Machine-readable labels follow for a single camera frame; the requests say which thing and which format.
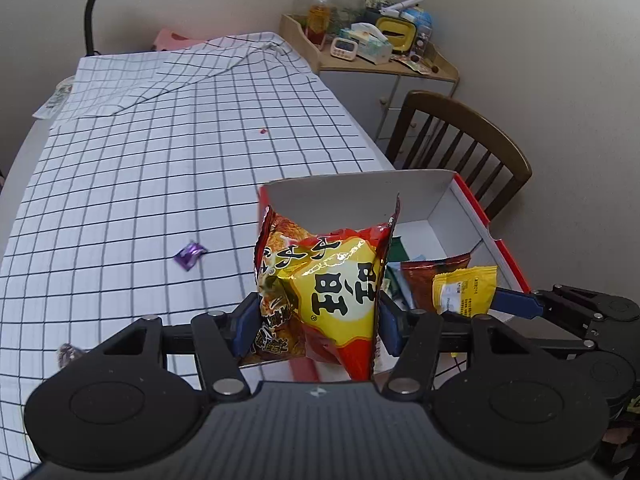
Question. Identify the white tube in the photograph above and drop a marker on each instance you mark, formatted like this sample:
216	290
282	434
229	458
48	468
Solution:
405	4

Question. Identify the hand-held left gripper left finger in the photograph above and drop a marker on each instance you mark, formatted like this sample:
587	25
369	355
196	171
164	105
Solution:
247	326

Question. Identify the clear plastic bottle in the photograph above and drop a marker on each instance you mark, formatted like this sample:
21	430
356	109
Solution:
319	20

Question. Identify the white checked tablecloth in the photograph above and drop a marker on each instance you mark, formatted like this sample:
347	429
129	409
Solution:
150	160

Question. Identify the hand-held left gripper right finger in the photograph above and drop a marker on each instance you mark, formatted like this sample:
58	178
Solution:
390	331

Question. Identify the grey cabinet with wooden top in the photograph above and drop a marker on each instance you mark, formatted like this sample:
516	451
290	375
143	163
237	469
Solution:
350	90

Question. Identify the purple candy wrapper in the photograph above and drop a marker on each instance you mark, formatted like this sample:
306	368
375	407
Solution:
190	255

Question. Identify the yellow and black box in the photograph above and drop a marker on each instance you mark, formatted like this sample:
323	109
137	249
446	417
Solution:
397	35

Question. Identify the yellow snack packet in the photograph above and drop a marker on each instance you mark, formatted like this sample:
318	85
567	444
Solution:
465	290

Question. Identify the tissue box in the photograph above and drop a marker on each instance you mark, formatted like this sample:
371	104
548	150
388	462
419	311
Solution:
372	45

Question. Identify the white kitchen timer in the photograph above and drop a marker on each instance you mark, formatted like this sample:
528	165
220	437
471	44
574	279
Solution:
342	46

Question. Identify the blue and white container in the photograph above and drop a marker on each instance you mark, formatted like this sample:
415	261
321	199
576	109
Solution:
419	22

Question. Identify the orange-brown snack bag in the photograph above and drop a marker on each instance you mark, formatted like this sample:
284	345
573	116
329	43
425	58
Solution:
420	285

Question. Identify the pink object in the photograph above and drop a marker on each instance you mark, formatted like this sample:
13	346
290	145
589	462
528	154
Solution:
172	39

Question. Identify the green snack packet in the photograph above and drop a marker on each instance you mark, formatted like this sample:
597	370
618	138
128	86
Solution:
398	250

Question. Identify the brown wooden chair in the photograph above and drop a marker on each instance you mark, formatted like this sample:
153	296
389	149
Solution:
450	115

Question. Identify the printed paper leaflet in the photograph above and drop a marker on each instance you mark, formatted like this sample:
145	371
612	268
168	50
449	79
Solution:
56	97

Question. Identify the white and red cardboard box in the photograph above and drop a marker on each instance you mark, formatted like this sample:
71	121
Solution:
350	195

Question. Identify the red and yellow snack bag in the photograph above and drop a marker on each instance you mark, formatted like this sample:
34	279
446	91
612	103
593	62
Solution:
325	285

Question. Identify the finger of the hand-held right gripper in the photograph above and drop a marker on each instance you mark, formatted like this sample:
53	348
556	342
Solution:
457	316
515	302

